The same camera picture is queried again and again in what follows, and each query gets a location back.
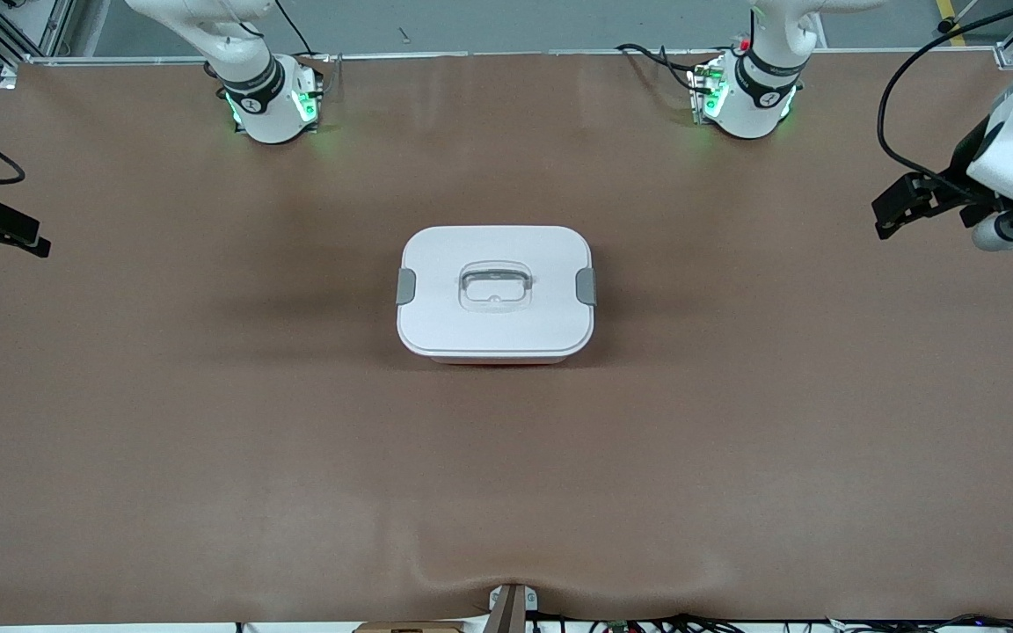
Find white box lid grey clips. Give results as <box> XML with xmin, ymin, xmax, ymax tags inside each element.
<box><xmin>396</xmin><ymin>226</ymin><xmax>597</xmax><ymax>357</ymax></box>

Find brown table mat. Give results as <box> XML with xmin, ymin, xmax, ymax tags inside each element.
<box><xmin>0</xmin><ymin>51</ymin><xmax>1013</xmax><ymax>627</ymax></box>

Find black arm base cable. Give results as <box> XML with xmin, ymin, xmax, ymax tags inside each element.
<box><xmin>616</xmin><ymin>43</ymin><xmax>703</xmax><ymax>94</ymax></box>
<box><xmin>273</xmin><ymin>0</ymin><xmax>321</xmax><ymax>61</ymax></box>

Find pink plastic bin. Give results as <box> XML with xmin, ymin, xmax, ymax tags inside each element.
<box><xmin>423</xmin><ymin>350</ymin><xmax>573</xmax><ymax>367</ymax></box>

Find metal table edge strip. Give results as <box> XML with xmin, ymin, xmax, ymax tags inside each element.
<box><xmin>25</xmin><ymin>47</ymin><xmax>1000</xmax><ymax>68</ymax></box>

